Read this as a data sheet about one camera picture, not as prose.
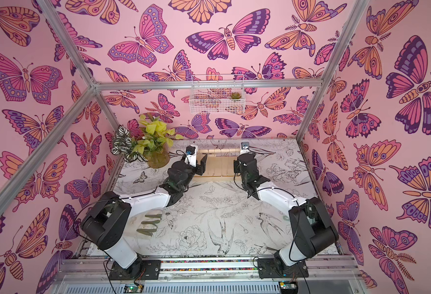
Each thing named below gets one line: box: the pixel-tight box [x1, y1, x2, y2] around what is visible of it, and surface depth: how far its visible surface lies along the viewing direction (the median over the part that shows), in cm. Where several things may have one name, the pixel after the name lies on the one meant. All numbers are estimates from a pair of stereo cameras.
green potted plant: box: [110, 113, 184, 169], surface depth 93 cm
